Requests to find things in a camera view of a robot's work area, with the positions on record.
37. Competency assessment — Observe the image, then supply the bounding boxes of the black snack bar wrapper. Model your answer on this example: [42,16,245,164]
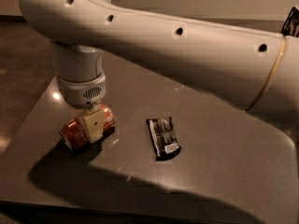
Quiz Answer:
[147,117,181,161]

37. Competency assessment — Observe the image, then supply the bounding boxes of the red coke can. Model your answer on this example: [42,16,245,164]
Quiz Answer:
[59,104,115,150]

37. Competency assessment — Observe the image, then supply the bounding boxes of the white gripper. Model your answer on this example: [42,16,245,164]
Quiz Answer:
[58,73,106,143]

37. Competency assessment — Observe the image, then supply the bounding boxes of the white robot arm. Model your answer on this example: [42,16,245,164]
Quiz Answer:
[20,0,299,140]

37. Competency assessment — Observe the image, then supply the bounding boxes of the black wire basket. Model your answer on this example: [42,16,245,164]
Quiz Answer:
[281,6,299,37]

